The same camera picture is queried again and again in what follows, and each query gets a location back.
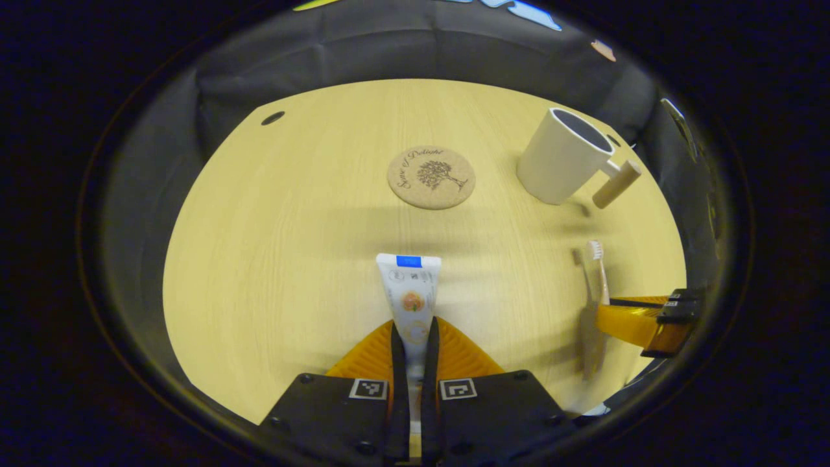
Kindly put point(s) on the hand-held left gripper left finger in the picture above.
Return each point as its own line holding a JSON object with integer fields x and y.
{"x": 399, "y": 402}

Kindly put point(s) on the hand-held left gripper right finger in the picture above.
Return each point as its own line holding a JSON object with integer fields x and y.
{"x": 430, "y": 402}

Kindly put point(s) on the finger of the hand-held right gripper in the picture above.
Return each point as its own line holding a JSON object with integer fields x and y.
{"x": 629, "y": 321}
{"x": 684, "y": 296}

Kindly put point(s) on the beige toothbrush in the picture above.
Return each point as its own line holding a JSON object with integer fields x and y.
{"x": 602, "y": 279}

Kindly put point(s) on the white toothpaste tube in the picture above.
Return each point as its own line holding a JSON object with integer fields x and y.
{"x": 410, "y": 292}

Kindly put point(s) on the light wooden desktop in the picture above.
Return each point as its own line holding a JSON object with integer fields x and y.
{"x": 292, "y": 259}

